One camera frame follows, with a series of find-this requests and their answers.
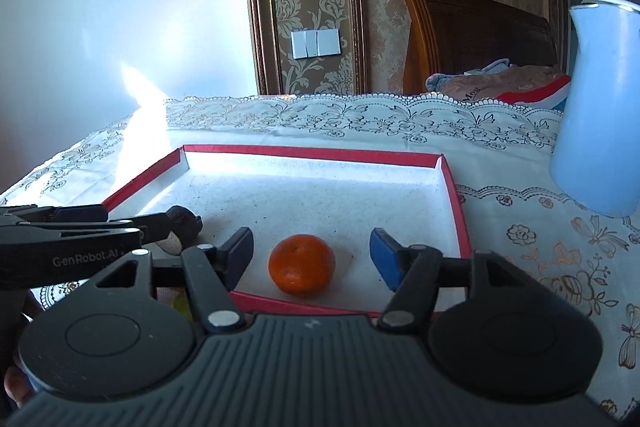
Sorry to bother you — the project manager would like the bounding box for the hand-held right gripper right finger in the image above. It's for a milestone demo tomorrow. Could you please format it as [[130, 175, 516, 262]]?
[[369, 227, 533, 333]]

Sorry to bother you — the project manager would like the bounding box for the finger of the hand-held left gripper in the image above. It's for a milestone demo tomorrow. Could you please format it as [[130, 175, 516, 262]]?
[[60, 211, 174, 244], [0, 204, 110, 228]]

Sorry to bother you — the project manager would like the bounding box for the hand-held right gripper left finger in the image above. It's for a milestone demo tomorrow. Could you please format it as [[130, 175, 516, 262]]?
[[87, 227, 256, 334]]

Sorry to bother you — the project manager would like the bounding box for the dark sugarcane piece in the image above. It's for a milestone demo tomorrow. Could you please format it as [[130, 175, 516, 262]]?
[[155, 205, 202, 255]]

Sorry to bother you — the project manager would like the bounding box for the orange tangerine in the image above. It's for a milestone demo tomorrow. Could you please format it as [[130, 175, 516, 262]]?
[[268, 234, 336, 298]]

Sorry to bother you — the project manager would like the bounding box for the red cardboard box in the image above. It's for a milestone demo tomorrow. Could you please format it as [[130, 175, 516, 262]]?
[[102, 144, 473, 319]]

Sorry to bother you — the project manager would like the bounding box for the pink blanket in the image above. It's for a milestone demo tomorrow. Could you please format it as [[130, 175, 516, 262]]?
[[425, 59, 566, 105]]

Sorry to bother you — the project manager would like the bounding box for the red white striped pillow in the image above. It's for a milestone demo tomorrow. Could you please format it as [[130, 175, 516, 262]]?
[[496, 75, 572, 110]]

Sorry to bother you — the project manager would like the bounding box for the wooden chair with clothes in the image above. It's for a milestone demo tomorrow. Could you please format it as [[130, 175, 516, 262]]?
[[397, 0, 559, 96]]

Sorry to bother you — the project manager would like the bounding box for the light blue electric kettle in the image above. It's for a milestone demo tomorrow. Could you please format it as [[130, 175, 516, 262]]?
[[549, 0, 640, 218]]

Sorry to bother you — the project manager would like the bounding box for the white wall light switch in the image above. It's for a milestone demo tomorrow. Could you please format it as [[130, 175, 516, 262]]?
[[291, 28, 342, 60]]

